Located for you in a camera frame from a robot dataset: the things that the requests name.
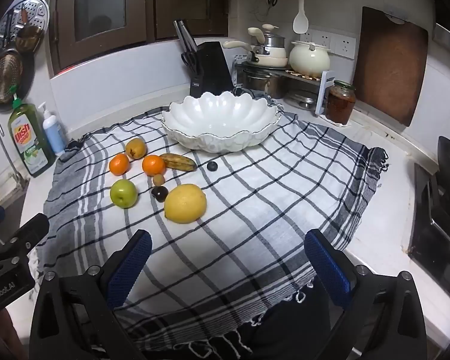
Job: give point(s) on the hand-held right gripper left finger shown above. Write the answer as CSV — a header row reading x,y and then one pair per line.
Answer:
x,y
131,270

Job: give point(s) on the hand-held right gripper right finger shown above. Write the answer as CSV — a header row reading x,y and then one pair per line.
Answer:
x,y
326,270

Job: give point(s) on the green apple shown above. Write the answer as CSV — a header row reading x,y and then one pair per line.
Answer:
x,y
123,193

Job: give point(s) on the dark purple plum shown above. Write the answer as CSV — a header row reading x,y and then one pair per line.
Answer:
x,y
160,194

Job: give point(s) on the large yellow lemon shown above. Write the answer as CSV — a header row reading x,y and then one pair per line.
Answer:
x,y
185,203

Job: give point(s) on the orange tangerine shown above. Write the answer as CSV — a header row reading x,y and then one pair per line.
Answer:
x,y
119,164
153,165

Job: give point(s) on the dark blueberry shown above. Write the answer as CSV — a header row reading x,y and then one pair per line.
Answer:
x,y
212,166

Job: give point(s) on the white scalloped bowl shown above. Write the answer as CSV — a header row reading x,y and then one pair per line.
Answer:
x,y
217,120

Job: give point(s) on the steel faucet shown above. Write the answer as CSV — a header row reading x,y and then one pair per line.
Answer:
x,y
17,174

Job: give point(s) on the green dish soap bottle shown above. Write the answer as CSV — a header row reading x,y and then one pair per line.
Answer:
x,y
28,138

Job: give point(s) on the small brown round fruit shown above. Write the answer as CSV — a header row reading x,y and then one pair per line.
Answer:
x,y
158,180

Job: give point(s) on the blue white pump bottle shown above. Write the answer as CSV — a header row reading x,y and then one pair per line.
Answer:
x,y
55,135

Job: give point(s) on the black white checked cloth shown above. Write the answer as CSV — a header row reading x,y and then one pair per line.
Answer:
x,y
247,202

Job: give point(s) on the spotted ripe banana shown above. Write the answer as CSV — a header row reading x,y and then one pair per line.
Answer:
x,y
180,162

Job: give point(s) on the black gas stove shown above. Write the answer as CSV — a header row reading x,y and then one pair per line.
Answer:
x,y
438,232

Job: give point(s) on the yellow brown mango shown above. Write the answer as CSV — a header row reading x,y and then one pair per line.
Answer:
x,y
136,148

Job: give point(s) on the hanging copper strainer pan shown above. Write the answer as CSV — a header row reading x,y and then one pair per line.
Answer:
x,y
5,77

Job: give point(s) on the glass jar of red sauce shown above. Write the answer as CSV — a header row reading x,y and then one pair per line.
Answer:
x,y
339,105

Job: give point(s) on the steel pot lid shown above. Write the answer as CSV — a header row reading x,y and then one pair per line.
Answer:
x,y
302,99

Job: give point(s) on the steel kitchen shelf rack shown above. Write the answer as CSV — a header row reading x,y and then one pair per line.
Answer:
x,y
324,90

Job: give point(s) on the hanging brown ladle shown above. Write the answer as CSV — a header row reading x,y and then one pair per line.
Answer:
x,y
28,39

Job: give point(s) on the large steel stockpot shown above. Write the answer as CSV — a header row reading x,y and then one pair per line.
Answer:
x,y
262,84

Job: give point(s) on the white ceramic pot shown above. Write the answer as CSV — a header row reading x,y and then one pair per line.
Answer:
x,y
309,60

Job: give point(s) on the brown wooden cutting board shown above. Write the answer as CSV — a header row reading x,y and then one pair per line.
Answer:
x,y
392,67

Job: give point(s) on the round steel steamer plate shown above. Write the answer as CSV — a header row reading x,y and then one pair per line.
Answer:
x,y
30,9

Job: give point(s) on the black kitchen scissors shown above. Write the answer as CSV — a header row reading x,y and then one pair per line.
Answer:
x,y
189,60

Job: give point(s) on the black knife block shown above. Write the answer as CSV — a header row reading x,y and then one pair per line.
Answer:
x,y
213,67

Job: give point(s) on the dark wooden cabinet door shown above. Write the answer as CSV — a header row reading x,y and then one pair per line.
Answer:
x,y
187,0
97,7

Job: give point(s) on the white rice spoon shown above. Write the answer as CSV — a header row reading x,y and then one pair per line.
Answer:
x,y
300,20

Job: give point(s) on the small hanging scissors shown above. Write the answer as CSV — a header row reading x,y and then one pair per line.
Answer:
x,y
272,0

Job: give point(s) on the white wall socket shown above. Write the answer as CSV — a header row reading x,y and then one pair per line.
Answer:
x,y
345,47
322,37

